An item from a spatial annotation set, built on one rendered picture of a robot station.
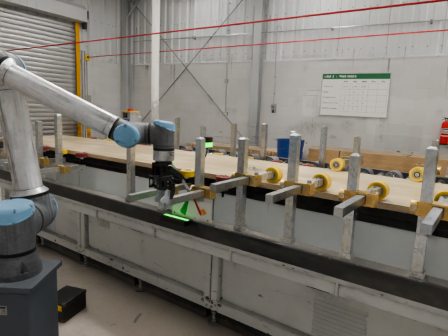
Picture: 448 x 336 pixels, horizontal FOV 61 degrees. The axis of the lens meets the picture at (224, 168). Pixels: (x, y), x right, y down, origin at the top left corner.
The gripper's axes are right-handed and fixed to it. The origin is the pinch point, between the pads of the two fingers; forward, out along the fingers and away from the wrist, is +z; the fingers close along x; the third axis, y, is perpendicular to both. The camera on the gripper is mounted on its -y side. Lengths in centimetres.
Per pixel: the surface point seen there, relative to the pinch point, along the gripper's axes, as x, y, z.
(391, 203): 81, -46, -8
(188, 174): -22.0, -39.1, -6.5
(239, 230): 22.1, -24.8, 12.0
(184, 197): 1.5, -9.8, -2.3
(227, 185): 26.5, -7.4, -12.3
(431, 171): 96, -25, -25
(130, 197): -23.9, -0.2, 0.1
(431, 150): 96, -25, -32
